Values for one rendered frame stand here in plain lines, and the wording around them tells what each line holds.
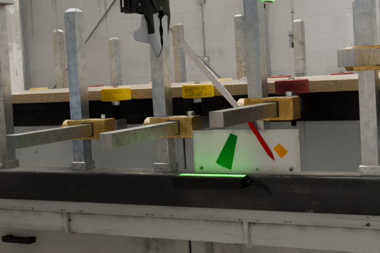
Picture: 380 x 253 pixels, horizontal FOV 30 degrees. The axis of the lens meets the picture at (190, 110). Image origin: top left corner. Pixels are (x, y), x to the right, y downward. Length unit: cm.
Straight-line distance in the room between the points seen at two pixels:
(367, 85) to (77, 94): 74
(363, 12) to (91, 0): 975
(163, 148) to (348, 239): 48
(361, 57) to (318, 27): 799
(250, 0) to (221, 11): 826
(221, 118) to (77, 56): 62
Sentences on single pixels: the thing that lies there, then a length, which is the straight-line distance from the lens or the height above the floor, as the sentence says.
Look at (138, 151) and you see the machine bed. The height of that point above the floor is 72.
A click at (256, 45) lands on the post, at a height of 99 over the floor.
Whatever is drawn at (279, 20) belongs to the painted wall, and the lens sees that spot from 945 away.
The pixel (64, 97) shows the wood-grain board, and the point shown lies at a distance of 208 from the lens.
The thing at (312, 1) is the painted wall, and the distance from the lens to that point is 929.
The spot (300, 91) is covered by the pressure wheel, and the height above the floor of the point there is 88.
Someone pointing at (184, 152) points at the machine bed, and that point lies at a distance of 194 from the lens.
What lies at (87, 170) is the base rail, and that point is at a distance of 185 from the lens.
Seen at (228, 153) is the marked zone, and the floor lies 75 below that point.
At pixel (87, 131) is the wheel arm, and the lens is 179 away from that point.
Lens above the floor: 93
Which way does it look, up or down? 3 degrees down
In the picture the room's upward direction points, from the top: 3 degrees counter-clockwise
